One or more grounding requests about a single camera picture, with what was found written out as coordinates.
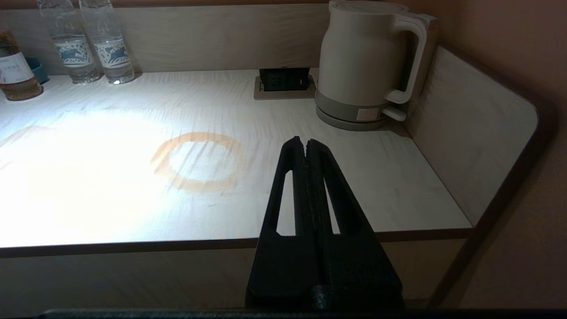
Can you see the clear water bottle blue label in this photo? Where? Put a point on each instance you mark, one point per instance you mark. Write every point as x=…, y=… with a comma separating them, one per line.
x=110, y=53
x=73, y=53

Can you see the white electric kettle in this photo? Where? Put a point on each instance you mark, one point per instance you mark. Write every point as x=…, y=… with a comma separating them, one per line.
x=359, y=57

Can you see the grey kettle base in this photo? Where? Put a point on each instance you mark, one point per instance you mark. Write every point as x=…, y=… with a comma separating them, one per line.
x=336, y=122

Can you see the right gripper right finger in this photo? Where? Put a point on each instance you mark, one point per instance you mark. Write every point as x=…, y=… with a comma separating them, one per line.
x=354, y=274

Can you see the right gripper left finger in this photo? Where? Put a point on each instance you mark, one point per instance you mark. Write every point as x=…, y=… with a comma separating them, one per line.
x=288, y=274

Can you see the plastic bottle amber liquid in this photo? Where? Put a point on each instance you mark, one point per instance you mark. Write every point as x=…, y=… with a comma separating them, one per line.
x=17, y=79

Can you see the recessed black power socket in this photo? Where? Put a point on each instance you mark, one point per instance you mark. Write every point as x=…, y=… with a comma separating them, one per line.
x=283, y=82

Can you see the small blue sachet tray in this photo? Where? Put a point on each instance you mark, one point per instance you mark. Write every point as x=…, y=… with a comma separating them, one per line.
x=39, y=71

